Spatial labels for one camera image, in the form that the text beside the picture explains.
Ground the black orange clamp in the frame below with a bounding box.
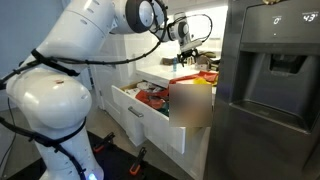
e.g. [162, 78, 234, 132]
[93, 132, 115, 153]
[129, 147, 147, 176]

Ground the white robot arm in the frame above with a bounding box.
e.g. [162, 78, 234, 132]
[1, 0, 191, 180]

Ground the black orange clamp far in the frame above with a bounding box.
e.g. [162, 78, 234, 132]
[93, 132, 115, 153]

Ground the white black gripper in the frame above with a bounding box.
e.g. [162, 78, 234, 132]
[177, 40, 202, 67]

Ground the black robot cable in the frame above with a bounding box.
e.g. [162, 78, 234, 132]
[0, 0, 214, 180]

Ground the stainless steel refrigerator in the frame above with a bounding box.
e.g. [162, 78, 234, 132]
[204, 0, 320, 180]

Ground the black orange clamp near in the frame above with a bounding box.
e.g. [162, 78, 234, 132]
[129, 147, 147, 176]

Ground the white top drawer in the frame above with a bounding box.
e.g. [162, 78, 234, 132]
[110, 79, 213, 155]

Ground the silver drawer handle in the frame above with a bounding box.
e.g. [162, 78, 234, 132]
[128, 106, 144, 118]

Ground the white box with items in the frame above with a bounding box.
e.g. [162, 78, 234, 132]
[195, 52, 220, 71]

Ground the orange resistance band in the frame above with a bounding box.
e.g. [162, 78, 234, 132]
[135, 71, 219, 110]

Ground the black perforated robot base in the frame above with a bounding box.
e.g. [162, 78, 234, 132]
[88, 132, 177, 180]

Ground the brown leather pouch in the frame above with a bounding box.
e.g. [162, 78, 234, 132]
[162, 58, 173, 65]

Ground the blue spray bottle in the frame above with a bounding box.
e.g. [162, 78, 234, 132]
[172, 57, 178, 72]

